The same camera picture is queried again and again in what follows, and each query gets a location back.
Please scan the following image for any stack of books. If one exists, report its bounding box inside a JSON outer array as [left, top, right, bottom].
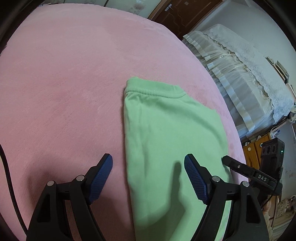
[[266, 56, 290, 84]]

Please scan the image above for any pink bed blanket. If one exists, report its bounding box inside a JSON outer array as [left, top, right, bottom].
[[1, 4, 244, 240]]

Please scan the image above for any dark brown door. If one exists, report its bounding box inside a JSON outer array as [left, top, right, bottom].
[[149, 0, 223, 40]]

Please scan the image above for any lace covered furniture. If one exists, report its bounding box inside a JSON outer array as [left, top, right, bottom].
[[182, 24, 295, 141]]

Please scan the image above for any floral sliding wardrobe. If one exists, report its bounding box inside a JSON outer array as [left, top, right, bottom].
[[42, 0, 161, 18]]

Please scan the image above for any black cable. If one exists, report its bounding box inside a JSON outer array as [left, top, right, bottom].
[[0, 143, 30, 235]]

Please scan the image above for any green t-shirt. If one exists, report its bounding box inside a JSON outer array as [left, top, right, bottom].
[[123, 77, 232, 240]]

